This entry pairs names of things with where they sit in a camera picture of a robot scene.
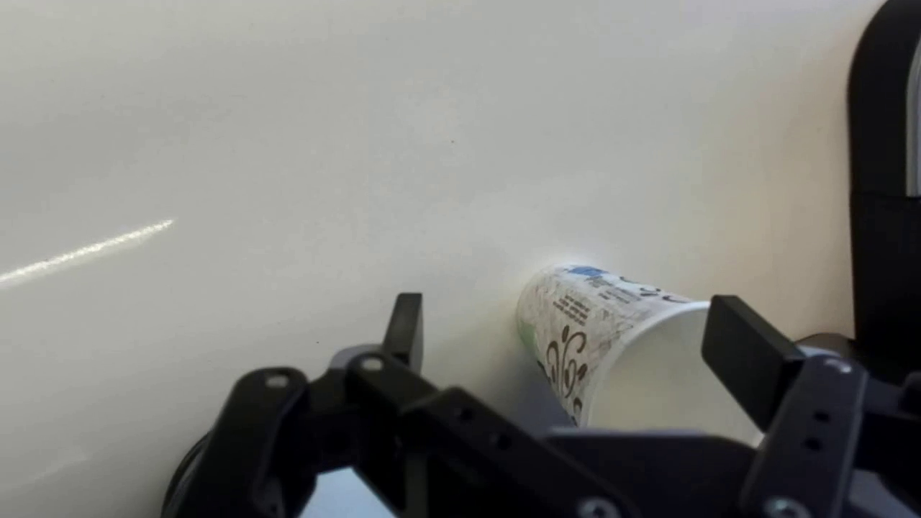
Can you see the printed white paper cup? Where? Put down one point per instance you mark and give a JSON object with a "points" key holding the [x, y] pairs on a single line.
{"points": [[577, 325]]}

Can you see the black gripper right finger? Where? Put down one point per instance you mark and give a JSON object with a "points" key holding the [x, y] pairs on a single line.
{"points": [[815, 433]]}

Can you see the black coffee machine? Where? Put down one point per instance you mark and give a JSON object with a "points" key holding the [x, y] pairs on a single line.
{"points": [[878, 190]]}

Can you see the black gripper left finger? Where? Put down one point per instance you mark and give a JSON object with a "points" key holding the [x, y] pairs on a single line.
{"points": [[432, 433]]}

